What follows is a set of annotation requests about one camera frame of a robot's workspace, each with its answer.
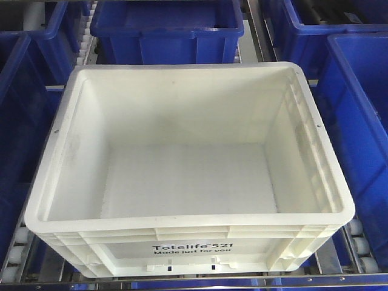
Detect blue bin right shelf front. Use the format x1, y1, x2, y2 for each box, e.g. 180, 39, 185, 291
314, 32, 387, 270

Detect blue bin left shelf rear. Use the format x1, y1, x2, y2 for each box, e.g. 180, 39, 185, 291
1, 1, 91, 85

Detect steel front bar right shelf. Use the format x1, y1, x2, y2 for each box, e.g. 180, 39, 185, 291
1, 273, 387, 290

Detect white roller strip right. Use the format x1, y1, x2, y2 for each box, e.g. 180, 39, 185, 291
346, 218, 379, 273

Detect white roller strip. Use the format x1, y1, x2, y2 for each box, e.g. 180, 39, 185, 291
6, 222, 31, 267
75, 1, 98, 66
346, 218, 379, 273

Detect white plastic tote bin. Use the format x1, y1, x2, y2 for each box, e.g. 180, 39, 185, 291
24, 62, 355, 278

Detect blue bin left shelf front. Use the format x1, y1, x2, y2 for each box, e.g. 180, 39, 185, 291
1, 34, 57, 256

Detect blue bin right shelf rear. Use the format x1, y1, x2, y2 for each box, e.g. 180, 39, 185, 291
274, 1, 387, 79

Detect white roller strip rear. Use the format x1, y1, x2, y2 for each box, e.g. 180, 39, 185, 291
75, 1, 98, 66

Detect white roller strip left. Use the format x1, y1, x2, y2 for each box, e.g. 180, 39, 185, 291
6, 222, 31, 267

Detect blue bin shelf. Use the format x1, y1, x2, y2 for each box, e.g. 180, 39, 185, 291
274, 1, 387, 79
1, 34, 57, 256
314, 32, 387, 270
1, 1, 91, 85

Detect blue bin behind centre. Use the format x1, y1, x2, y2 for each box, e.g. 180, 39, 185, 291
90, 1, 244, 65

